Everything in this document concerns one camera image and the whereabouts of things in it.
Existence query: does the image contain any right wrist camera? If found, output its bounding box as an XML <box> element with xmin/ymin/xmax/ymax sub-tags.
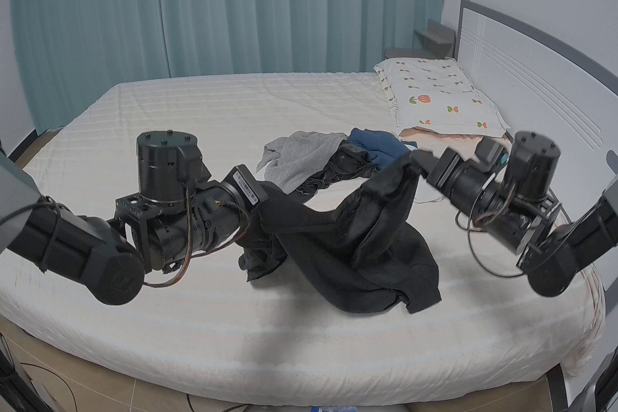
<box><xmin>474</xmin><ymin>137</ymin><xmax>510</xmax><ymax>174</ymax></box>

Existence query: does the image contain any pile of clothes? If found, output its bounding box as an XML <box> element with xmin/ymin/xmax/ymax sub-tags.
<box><xmin>256</xmin><ymin>126</ymin><xmax>412</xmax><ymax>204</ymax></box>

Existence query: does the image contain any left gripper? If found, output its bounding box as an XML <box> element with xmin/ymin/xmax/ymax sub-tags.
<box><xmin>191</xmin><ymin>180</ymin><xmax>253</xmax><ymax>256</ymax></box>

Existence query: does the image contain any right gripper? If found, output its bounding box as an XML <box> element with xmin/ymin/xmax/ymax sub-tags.
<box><xmin>426</xmin><ymin>147</ymin><xmax>505</xmax><ymax>216</ymax></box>

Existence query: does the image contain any grey bedside table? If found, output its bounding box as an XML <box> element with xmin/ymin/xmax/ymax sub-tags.
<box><xmin>385</xmin><ymin>19</ymin><xmax>457</xmax><ymax>61</ymax></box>

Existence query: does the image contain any black T-shirt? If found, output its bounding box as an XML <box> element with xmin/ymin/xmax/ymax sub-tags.
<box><xmin>238</xmin><ymin>154</ymin><xmax>443</xmax><ymax>315</ymax></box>

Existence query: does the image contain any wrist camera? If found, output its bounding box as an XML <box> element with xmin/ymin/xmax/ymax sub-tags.
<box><xmin>233</xmin><ymin>165</ymin><xmax>269</xmax><ymax>211</ymax></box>
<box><xmin>474</xmin><ymin>137</ymin><xmax>510</xmax><ymax>174</ymax></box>

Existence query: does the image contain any bed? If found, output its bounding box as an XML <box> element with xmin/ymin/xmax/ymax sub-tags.
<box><xmin>0</xmin><ymin>0</ymin><xmax>618</xmax><ymax>407</ymax></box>

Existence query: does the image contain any white printed pillow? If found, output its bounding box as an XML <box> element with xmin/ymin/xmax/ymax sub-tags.
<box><xmin>374</xmin><ymin>58</ymin><xmax>511</xmax><ymax>138</ymax></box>

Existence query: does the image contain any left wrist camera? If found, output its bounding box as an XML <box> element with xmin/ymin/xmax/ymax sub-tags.
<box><xmin>233</xmin><ymin>165</ymin><xmax>269</xmax><ymax>211</ymax></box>

